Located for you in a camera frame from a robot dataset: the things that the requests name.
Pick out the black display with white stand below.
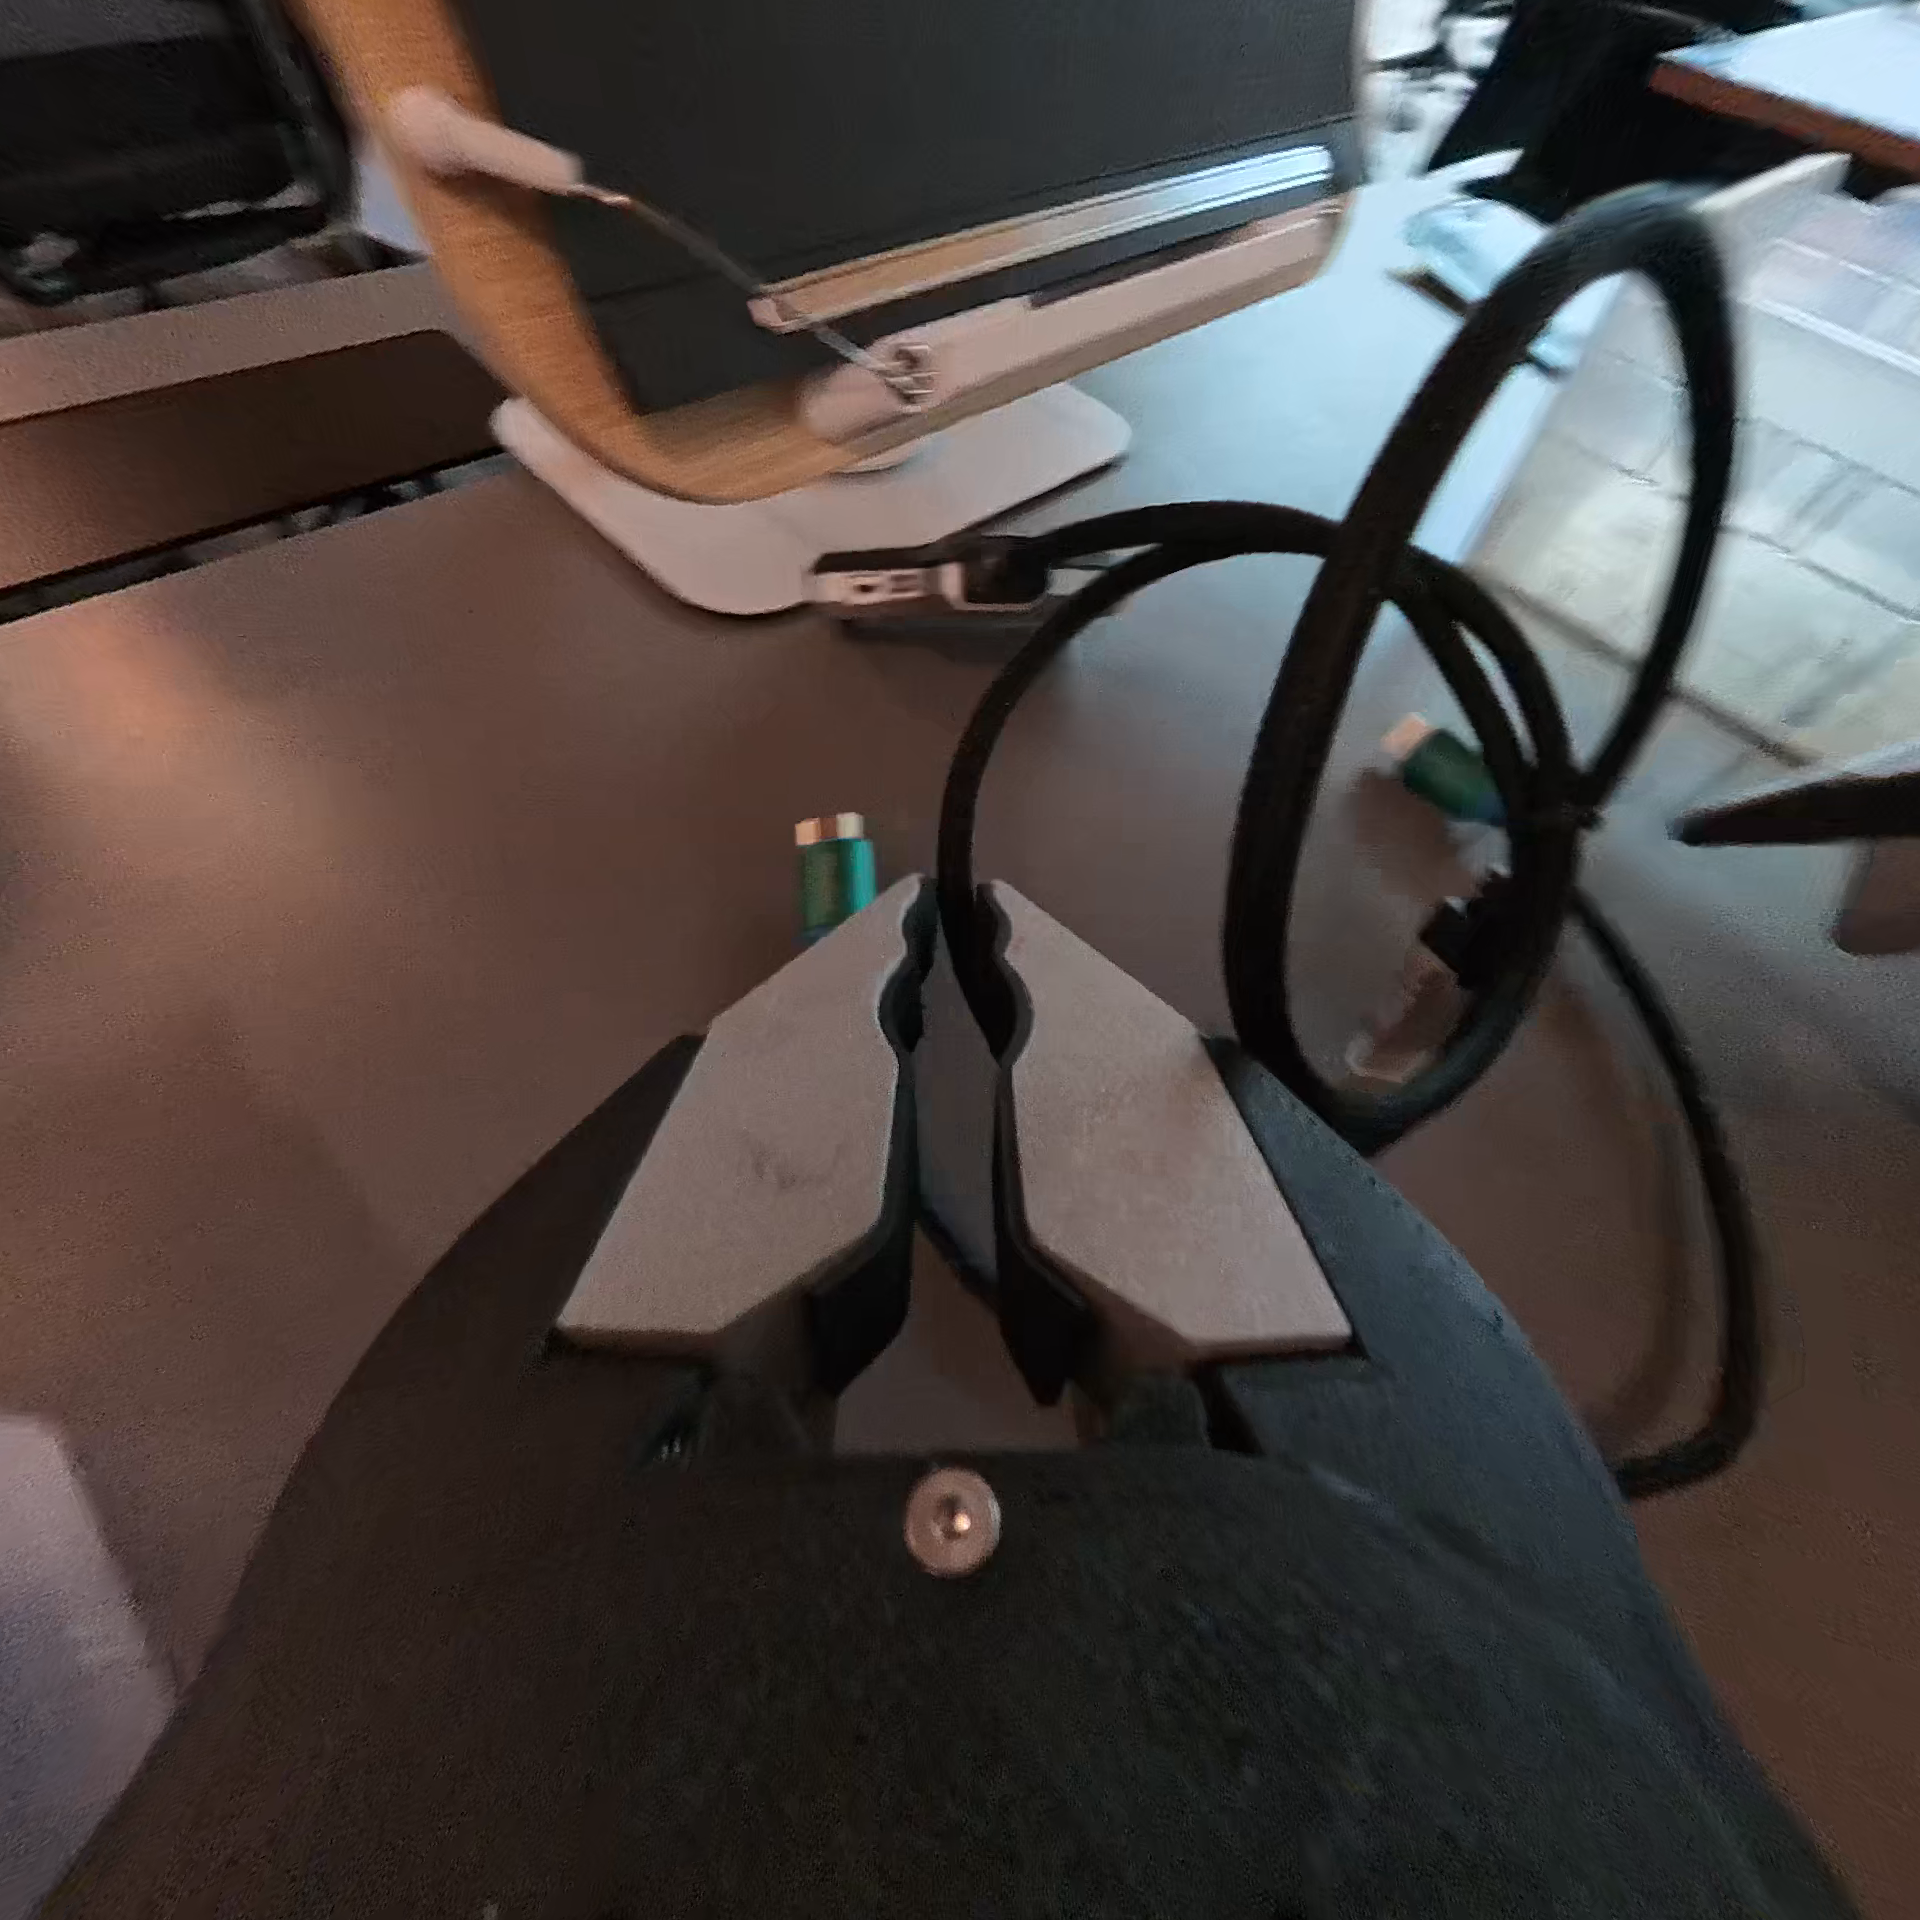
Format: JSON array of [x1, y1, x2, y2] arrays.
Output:
[[285, 0, 1375, 620]]

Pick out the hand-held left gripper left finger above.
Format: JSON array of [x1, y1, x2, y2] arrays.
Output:
[[553, 877, 940, 1401]]

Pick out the black equipment case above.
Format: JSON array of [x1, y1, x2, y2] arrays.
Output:
[[0, 0, 359, 305]]

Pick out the black hdmi cable green plugs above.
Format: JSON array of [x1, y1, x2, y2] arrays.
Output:
[[795, 182, 1771, 1502]]

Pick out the dark wooden desk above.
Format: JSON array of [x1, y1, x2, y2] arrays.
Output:
[[1649, 0, 1920, 188]]

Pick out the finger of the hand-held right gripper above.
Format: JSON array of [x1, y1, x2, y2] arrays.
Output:
[[1673, 742, 1920, 850]]

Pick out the black braided switch cable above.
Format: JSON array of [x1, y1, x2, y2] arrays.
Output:
[[976, 502, 1592, 1092]]

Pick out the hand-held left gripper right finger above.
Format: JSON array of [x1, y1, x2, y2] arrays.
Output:
[[976, 882, 1354, 1407]]

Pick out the black hdmi switch box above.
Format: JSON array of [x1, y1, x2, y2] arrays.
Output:
[[812, 537, 1054, 620]]

